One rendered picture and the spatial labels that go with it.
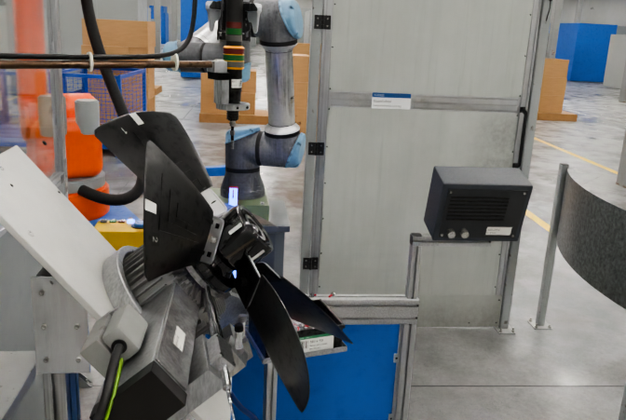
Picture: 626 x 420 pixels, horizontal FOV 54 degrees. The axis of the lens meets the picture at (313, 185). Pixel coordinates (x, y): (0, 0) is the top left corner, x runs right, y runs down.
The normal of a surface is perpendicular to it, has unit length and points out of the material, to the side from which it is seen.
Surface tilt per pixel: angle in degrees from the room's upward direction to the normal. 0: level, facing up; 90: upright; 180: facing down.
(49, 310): 90
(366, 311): 90
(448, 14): 91
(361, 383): 90
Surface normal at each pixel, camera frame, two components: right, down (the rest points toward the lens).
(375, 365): 0.11, 0.25
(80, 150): 0.54, 0.23
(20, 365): 0.05, -0.97
